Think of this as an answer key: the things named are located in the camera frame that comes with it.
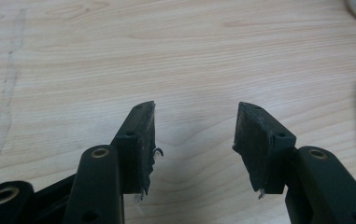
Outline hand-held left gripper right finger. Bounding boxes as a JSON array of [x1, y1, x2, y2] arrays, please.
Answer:
[[232, 101, 356, 224]]

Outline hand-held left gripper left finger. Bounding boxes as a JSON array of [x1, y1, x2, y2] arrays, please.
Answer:
[[63, 100, 164, 224]]

